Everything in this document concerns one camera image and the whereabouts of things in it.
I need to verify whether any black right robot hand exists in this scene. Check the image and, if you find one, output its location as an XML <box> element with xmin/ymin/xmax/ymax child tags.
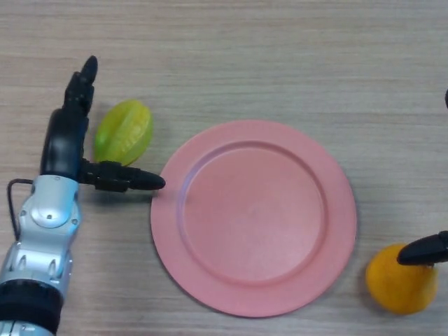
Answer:
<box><xmin>397</xmin><ymin>89</ymin><xmax>448</xmax><ymax>266</ymax></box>

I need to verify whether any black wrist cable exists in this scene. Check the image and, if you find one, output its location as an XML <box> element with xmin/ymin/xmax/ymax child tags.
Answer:
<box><xmin>6</xmin><ymin>178</ymin><xmax>36</xmax><ymax>242</ymax></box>

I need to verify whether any yellow green starfruit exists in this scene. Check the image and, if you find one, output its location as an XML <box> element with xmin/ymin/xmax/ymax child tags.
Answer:
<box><xmin>94</xmin><ymin>99</ymin><xmax>154</xmax><ymax>167</ymax></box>

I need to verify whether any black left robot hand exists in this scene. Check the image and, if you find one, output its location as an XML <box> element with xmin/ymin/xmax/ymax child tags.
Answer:
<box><xmin>39</xmin><ymin>55</ymin><xmax>166</xmax><ymax>193</ymax></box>

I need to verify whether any orange round fruit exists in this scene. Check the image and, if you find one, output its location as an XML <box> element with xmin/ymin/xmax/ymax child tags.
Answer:
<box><xmin>365</xmin><ymin>244</ymin><xmax>439</xmax><ymax>315</ymax></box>

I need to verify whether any pink round plate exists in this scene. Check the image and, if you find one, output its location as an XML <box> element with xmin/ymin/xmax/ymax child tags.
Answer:
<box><xmin>150</xmin><ymin>119</ymin><xmax>358</xmax><ymax>319</ymax></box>

